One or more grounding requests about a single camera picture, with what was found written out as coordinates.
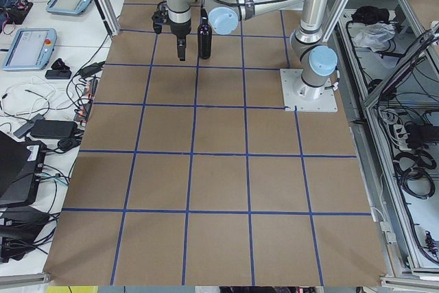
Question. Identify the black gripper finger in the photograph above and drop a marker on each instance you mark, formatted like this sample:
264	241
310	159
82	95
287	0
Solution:
181	48

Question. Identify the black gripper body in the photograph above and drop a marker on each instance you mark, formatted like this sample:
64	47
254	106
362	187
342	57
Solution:
180	29

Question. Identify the dark wine bottle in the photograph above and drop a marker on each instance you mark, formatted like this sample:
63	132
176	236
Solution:
204	36

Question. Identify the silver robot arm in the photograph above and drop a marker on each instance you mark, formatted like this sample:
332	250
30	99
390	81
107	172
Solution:
223	17

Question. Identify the blue teach pendant lower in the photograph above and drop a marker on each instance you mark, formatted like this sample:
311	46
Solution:
31	49

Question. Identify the black laptop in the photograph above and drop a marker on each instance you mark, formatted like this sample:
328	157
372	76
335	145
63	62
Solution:
21	163

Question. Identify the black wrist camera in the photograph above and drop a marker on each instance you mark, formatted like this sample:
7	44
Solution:
160	18

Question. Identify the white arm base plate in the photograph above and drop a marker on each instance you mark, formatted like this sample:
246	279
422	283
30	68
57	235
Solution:
297	96

